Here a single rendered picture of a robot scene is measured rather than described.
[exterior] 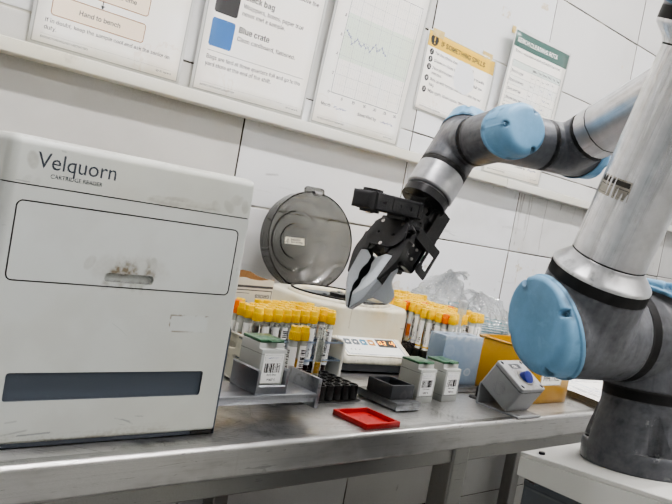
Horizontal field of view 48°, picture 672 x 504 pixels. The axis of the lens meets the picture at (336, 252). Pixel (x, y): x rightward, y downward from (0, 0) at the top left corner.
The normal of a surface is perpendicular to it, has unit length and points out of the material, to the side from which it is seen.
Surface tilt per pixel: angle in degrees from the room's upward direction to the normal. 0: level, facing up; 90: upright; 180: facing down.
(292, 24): 93
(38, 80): 90
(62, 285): 90
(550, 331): 98
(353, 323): 90
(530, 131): 80
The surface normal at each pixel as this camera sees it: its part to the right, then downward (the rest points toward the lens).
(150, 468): 0.67, 0.16
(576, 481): -0.73, -0.10
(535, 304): -0.92, 0.00
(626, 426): -0.62, -0.39
